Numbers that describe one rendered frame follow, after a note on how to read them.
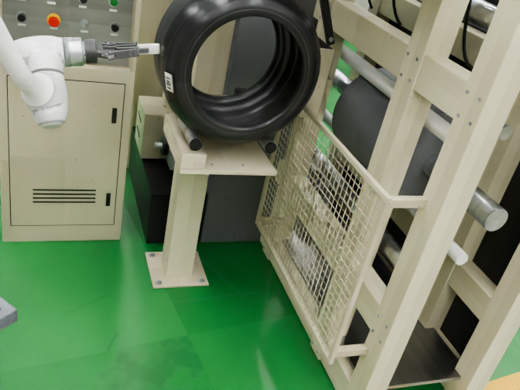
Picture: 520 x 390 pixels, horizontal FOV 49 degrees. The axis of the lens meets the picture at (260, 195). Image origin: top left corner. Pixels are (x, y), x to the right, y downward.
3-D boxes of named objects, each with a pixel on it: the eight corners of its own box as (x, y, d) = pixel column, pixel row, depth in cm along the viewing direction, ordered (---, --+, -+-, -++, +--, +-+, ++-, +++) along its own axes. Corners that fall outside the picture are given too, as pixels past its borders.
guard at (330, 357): (254, 222, 273) (285, 85, 239) (258, 222, 274) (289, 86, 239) (328, 364, 201) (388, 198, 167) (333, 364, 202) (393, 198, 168)
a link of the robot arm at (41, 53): (63, 45, 183) (68, 83, 180) (11, 46, 178) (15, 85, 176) (61, 28, 173) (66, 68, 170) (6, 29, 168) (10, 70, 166)
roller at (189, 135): (185, 102, 224) (180, 111, 225) (175, 97, 221) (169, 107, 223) (204, 141, 196) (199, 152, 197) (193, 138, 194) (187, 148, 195)
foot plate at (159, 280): (145, 253, 284) (145, 250, 283) (196, 251, 294) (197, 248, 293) (152, 289, 263) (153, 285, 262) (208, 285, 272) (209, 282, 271)
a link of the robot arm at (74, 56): (63, 33, 178) (82, 32, 180) (66, 61, 183) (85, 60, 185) (63, 42, 171) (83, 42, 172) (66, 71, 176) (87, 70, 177)
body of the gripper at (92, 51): (83, 44, 173) (114, 42, 176) (81, 35, 180) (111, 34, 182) (85, 67, 177) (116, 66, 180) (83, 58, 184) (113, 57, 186)
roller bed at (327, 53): (270, 97, 251) (285, 31, 236) (300, 100, 256) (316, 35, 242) (285, 116, 235) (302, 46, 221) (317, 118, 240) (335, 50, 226)
